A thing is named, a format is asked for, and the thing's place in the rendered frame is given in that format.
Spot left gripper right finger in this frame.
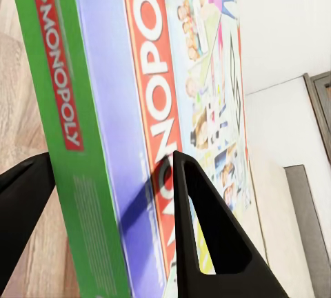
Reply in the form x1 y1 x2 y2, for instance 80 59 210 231
173 150 289 298

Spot board game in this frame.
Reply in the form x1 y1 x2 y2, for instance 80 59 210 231
15 0 252 298

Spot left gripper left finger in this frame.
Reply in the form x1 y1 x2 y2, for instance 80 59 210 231
0 151 57 298

